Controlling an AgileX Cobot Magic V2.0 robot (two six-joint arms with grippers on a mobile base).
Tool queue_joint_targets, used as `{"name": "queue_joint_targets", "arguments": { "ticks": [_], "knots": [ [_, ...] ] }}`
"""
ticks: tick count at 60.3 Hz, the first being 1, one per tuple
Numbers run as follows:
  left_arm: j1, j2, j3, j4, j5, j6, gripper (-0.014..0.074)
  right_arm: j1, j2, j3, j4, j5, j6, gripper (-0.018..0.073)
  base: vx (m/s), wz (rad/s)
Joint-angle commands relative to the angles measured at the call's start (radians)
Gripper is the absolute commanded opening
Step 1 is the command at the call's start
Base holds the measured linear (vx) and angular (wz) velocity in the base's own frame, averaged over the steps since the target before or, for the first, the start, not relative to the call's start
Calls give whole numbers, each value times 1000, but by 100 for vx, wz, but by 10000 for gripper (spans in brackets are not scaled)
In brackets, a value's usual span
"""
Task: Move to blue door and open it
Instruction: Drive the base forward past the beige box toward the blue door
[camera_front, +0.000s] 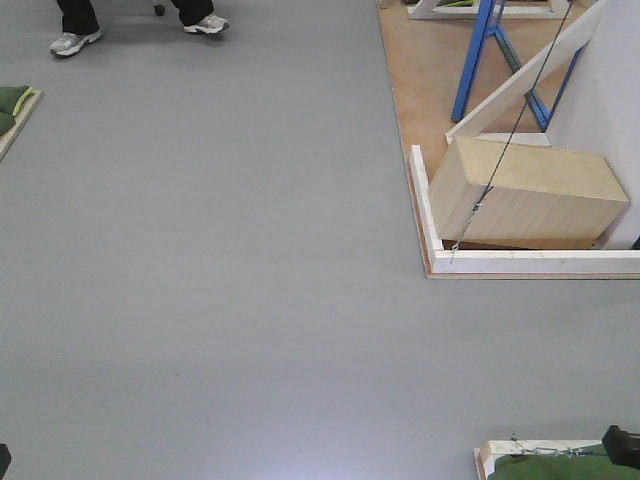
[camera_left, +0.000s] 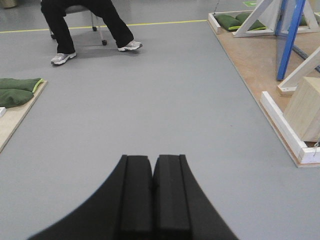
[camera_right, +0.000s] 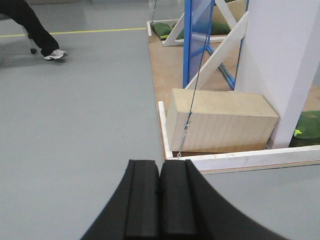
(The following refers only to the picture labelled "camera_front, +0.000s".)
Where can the light wooden block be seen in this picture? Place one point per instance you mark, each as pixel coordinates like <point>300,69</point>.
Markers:
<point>524,196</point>

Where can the plywood base platform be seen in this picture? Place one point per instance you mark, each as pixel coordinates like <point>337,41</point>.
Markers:
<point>422,60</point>

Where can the right white sneaker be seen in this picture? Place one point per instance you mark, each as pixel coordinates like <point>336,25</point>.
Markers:
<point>210,25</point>

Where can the white sneaker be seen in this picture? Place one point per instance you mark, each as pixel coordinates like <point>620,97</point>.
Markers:
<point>70,44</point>
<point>210,25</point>

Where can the green sandbag lower right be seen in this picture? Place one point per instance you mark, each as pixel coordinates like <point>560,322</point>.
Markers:
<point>538,467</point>

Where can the green sandbag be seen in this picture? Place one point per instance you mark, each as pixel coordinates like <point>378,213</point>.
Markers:
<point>12,99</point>
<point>538,467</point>

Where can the left white sneaker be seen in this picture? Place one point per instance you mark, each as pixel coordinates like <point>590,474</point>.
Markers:
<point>70,44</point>

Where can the plywood platform at left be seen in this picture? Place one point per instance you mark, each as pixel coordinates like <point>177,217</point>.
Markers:
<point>23,115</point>

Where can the person's black trouser legs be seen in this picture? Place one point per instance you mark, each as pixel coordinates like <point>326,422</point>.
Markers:
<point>78,16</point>

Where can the green sandbag far left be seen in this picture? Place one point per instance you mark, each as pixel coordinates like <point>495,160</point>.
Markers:
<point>12,99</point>

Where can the black robot part right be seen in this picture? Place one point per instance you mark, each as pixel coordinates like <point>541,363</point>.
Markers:
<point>621,447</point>

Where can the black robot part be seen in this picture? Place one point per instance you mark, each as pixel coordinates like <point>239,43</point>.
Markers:
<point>621,447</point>
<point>5,459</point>

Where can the black robot part left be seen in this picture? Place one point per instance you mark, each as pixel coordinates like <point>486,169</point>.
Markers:
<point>5,459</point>

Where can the white wooden frame with brace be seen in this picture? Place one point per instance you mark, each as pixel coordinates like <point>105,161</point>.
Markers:
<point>438,261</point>

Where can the white frame far background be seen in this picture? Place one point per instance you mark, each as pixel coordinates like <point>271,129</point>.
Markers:
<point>465,10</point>

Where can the white frame lower right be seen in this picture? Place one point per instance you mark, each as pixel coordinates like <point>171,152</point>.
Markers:
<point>489,452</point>

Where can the blue metal support frame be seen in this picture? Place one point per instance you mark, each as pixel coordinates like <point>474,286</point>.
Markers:
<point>490,26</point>

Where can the white wall panel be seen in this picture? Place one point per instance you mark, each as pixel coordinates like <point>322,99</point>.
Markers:
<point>599,110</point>

